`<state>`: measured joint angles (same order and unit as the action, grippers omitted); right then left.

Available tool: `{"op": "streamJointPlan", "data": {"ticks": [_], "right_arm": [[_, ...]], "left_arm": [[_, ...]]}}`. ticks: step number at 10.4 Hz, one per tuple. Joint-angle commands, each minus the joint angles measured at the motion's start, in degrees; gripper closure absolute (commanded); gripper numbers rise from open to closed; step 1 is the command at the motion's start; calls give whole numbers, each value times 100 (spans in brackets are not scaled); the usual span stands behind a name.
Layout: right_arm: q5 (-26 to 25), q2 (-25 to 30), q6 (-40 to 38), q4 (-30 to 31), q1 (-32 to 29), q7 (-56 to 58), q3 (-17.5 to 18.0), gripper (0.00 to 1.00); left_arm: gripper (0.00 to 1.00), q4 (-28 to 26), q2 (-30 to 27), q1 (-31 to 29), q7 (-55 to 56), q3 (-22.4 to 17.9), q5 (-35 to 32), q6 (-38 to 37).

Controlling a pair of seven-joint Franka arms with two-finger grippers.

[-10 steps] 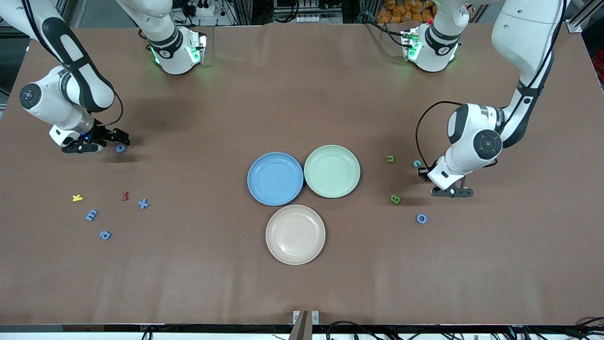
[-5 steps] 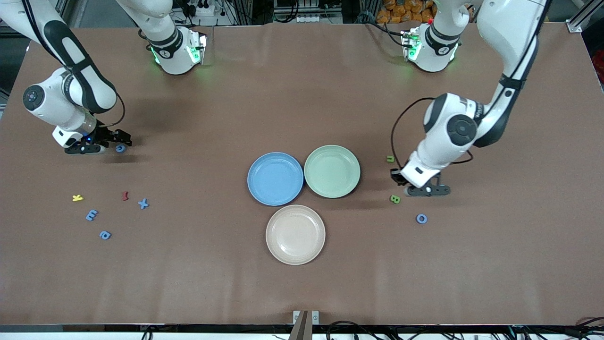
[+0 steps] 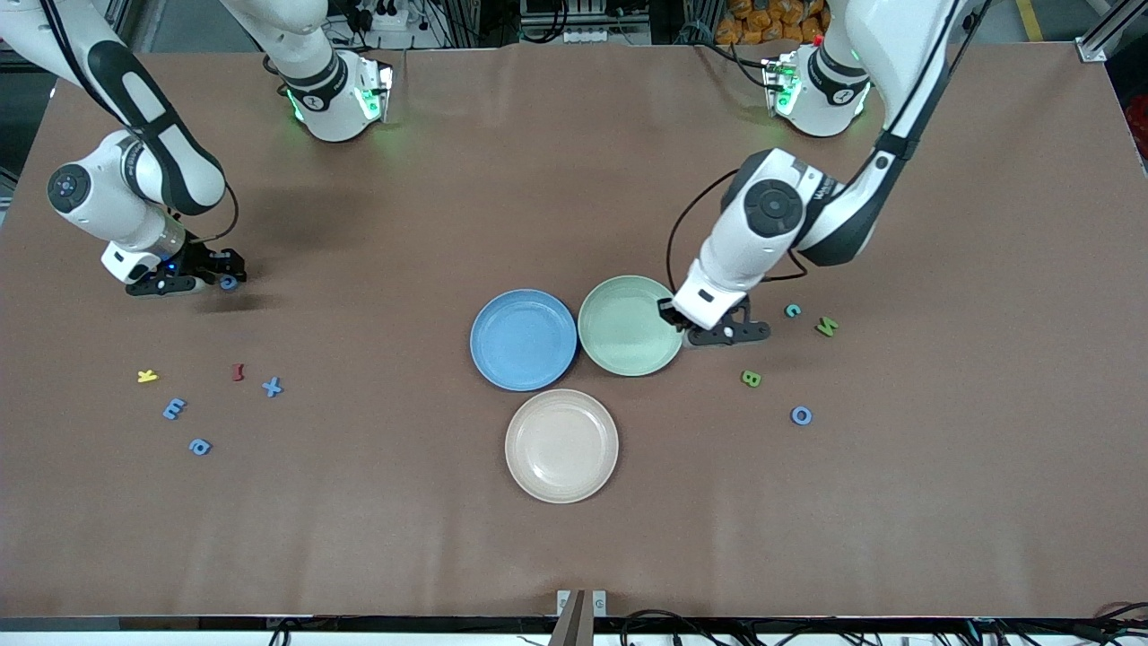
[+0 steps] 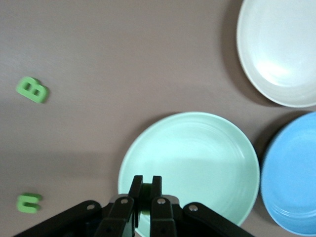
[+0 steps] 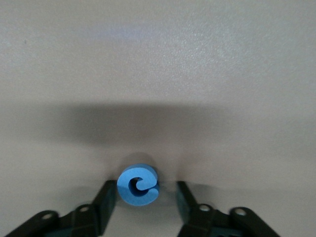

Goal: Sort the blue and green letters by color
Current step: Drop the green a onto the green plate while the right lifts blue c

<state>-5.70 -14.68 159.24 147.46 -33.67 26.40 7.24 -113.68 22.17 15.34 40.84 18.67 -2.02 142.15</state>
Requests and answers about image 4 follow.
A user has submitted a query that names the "green foam letter U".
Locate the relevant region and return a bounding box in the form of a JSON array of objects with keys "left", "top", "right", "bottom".
[{"left": 16, "top": 193, "right": 43, "bottom": 213}]

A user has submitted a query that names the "beige plate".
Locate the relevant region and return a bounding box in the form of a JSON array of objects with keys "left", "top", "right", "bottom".
[{"left": 237, "top": 0, "right": 316, "bottom": 108}]

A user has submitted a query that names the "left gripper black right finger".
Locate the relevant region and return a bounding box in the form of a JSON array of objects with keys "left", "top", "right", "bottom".
[{"left": 149, "top": 175, "right": 255, "bottom": 237}]

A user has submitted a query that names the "green foam letter B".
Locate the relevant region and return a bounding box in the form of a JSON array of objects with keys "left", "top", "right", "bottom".
[{"left": 16, "top": 76, "right": 50, "bottom": 104}]

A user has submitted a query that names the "blue plate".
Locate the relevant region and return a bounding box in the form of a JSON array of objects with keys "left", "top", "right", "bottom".
[{"left": 260, "top": 112, "right": 316, "bottom": 235}]

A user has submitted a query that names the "mint green plate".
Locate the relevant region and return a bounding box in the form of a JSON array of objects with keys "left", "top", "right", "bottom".
[{"left": 118, "top": 112, "right": 261, "bottom": 237}]

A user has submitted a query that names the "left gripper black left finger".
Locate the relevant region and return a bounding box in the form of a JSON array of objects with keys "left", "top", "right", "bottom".
[{"left": 12, "top": 175, "right": 144, "bottom": 237}]

